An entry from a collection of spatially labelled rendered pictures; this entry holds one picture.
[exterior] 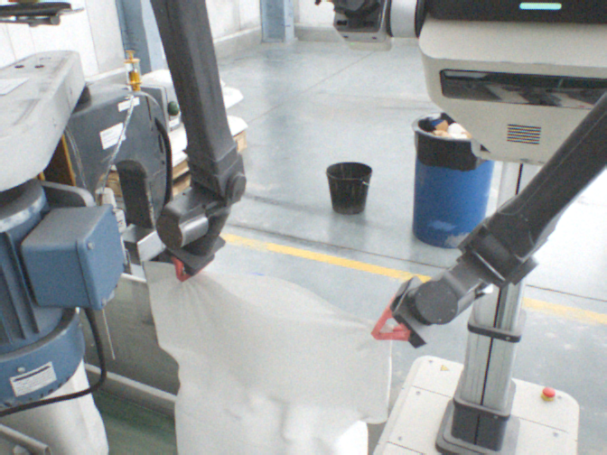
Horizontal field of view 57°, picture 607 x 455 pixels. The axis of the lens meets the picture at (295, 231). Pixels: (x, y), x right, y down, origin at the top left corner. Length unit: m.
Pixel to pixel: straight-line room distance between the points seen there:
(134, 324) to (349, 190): 2.00
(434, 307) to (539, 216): 0.16
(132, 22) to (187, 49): 6.29
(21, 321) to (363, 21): 0.74
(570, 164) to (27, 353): 0.62
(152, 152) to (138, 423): 0.87
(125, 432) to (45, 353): 1.00
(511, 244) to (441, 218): 2.42
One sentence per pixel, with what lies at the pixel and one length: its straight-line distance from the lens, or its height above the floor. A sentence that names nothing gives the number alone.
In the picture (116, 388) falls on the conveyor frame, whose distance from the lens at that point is 1.84.
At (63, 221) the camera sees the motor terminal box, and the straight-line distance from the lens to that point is 0.68.
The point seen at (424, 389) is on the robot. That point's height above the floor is 0.26.
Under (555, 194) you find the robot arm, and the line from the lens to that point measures 0.66.
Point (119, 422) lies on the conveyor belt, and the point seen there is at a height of 0.38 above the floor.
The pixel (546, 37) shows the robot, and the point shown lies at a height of 1.41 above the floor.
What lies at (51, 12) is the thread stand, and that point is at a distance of 0.72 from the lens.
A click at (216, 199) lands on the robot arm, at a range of 0.89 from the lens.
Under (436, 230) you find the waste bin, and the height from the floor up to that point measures 0.11.
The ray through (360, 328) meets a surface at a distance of 0.90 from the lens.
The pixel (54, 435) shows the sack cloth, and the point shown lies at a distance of 1.55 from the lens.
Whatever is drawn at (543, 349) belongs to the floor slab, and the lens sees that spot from 2.62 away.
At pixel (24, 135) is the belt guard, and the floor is 1.41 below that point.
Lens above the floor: 1.58
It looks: 28 degrees down
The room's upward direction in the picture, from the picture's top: 2 degrees counter-clockwise
